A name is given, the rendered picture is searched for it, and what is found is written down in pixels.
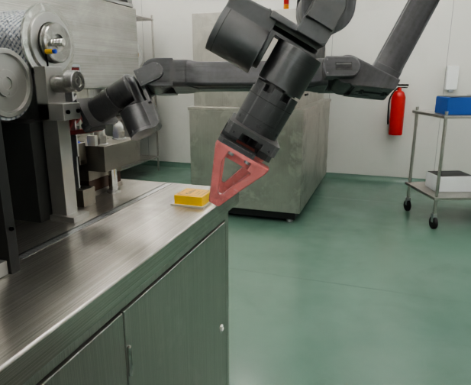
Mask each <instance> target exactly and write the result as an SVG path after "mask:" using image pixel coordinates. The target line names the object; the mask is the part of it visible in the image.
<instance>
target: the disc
mask: <svg viewBox="0 0 471 385"><path fill-rule="evenodd" d="M44 11H48V12H52V13H54V14H55V15H57V16H58V17H59V18H60V19H61V20H62V21H63V23H64V24H65V25H66V28H67V30H68V32H69V36H70V40H71V46H72V51H71V57H70V60H69V63H68V65H67V67H66V68H65V69H64V70H63V74H64V73H65V72H66V71H67V70H71V68H72V65H73V61H74V55H75V46H74V40H73V34H72V31H71V29H70V26H69V24H68V22H67V20H66V19H65V17H64V16H63V14H62V13H61V12H60V11H59V10H58V9H57V8H55V7H54V6H52V5H50V4H48V3H44V2H40V3H36V4H34V5H32V6H31V7H29V9H28V10H26V12H25V14H24V17H23V18H22V22H21V30H20V38H21V47H22V50H23V53H24V57H25V59H26V61H27V63H28V65H29V66H30V68H31V69H32V70H33V71H34V66H39V65H38V64H37V62H36V60H35V59H34V57H33V54H32V52H31V49H30V44H29V28H30V25H31V22H32V20H33V18H34V17H35V16H36V15H37V14H39V13H41V12H44Z"/></svg>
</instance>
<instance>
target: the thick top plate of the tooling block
mask: <svg viewBox="0 0 471 385"><path fill-rule="evenodd" d="M77 137H78V141H79V142H81V143H82V142H85V152H86V160H87V163H86V164H83V165H80V166H79V170H85V171H95V172H105V173H106V172H108V171H110V170H114V169H117V168H119V167H123V166H126V165H128V164H130V163H134V162H137V161H139V160H140V140H138V141H132V140H131V138H130V137H126V139H123V140H113V139H111V138H112V137H113V136H107V142H108V144H107V145H98V146H88V144H87V135H82V134H78V135H77Z"/></svg>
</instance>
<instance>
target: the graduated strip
mask: <svg viewBox="0 0 471 385"><path fill-rule="evenodd" d="M171 184H172V183H164V184H163V185H161V186H158V187H157V188H154V189H152V190H150V191H148V192H146V193H144V194H142V195H140V196H138V197H136V198H134V199H131V200H129V201H127V202H125V203H123V204H121V205H119V206H117V207H115V208H113V209H111V210H109V211H107V212H104V213H102V214H100V215H98V216H96V217H94V218H92V219H90V220H88V221H87V222H83V223H82V224H80V225H77V226H76V227H74V228H71V229H70V230H68V231H65V232H63V233H62V234H60V235H57V236H55V237H53V238H51V239H49V240H47V241H45V242H43V243H41V244H39V245H37V246H34V247H32V248H30V249H28V250H26V251H24V252H22V253H20V254H19V259H22V260H23V259H25V258H26V257H28V256H30V255H32V254H34V253H36V252H38V251H40V250H42V249H44V248H46V247H48V246H50V245H52V244H54V243H56V242H58V241H60V240H62V239H64V238H66V237H68V236H70V235H72V234H74V233H76V232H78V231H80V230H82V229H84V228H86V227H88V226H90V225H92V224H94V223H96V222H98V221H100V220H102V219H104V218H106V217H108V216H110V215H112V214H114V213H116V212H118V211H120V210H122V209H124V208H126V207H128V206H129V205H132V204H134V203H135V202H138V201H140V200H142V199H143V198H145V197H147V196H149V195H151V194H153V193H155V192H157V191H159V190H161V189H163V188H165V187H167V186H169V185H171Z"/></svg>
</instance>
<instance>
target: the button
mask: <svg viewBox="0 0 471 385"><path fill-rule="evenodd" d="M209 193H210V190H208V189H191V188H186V189H184V190H182V191H181V192H178V193H177V194H175V195H174V203H175V204H182V205H196V206H203V205H205V204H206V203H208V202H209Z"/></svg>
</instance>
